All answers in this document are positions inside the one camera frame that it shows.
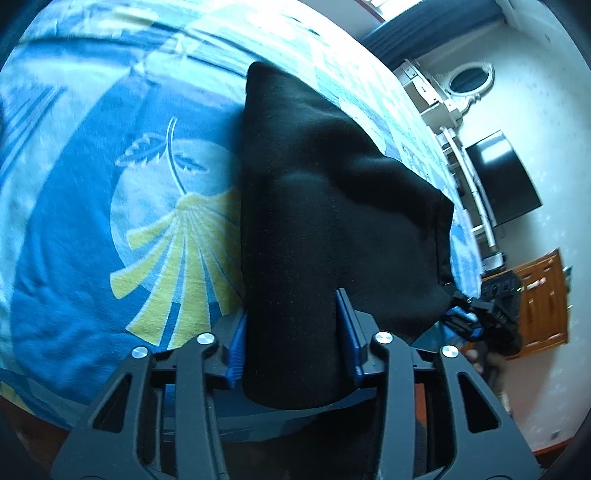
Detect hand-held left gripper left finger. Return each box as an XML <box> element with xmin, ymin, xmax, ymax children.
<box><xmin>51</xmin><ymin>311</ymin><xmax>249</xmax><ymax>480</ymax></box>

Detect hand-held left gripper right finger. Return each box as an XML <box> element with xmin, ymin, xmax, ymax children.
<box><xmin>336</xmin><ymin>289</ymin><xmax>541</xmax><ymax>480</ymax></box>

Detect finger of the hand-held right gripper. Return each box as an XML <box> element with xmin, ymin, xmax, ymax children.
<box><xmin>454</xmin><ymin>292</ymin><xmax>484</xmax><ymax>313</ymax></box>
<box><xmin>442</xmin><ymin>308</ymin><xmax>484</xmax><ymax>343</ymax></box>

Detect black pants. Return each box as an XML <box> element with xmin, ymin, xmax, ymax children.
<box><xmin>235</xmin><ymin>61</ymin><xmax>455</xmax><ymax>411</ymax></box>

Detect person's right hand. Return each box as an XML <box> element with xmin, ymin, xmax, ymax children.
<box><xmin>465</xmin><ymin>349</ymin><xmax>509</xmax><ymax>396</ymax></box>

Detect brown wooden door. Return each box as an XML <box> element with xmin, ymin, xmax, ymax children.
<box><xmin>510</xmin><ymin>249</ymin><xmax>570</xmax><ymax>354</ymax></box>

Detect white cabinet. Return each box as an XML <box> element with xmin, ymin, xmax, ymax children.
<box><xmin>434</xmin><ymin>124</ymin><xmax>506</xmax><ymax>273</ymax></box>

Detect black television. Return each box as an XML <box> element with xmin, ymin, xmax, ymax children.
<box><xmin>465</xmin><ymin>130</ymin><xmax>543</xmax><ymax>228</ymax></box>

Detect blue printed bed sheet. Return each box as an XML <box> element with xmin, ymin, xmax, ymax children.
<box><xmin>0</xmin><ymin>0</ymin><xmax>483</xmax><ymax>430</ymax></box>

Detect white dressing table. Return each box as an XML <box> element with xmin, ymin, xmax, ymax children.
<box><xmin>396</xmin><ymin>59</ymin><xmax>496</xmax><ymax>132</ymax></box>

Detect dark blue curtain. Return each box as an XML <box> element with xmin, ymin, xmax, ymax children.
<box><xmin>362</xmin><ymin>0</ymin><xmax>506</xmax><ymax>63</ymax></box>

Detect window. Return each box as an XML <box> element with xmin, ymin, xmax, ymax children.
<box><xmin>365</xmin><ymin>0</ymin><xmax>408</xmax><ymax>21</ymax></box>

